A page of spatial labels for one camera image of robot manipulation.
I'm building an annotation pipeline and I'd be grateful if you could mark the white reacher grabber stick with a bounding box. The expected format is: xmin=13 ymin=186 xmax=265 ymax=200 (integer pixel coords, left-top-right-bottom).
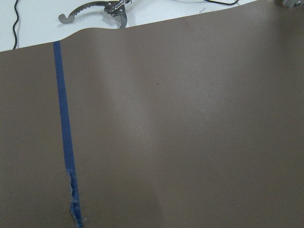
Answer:
xmin=58 ymin=0 xmax=133 ymax=29

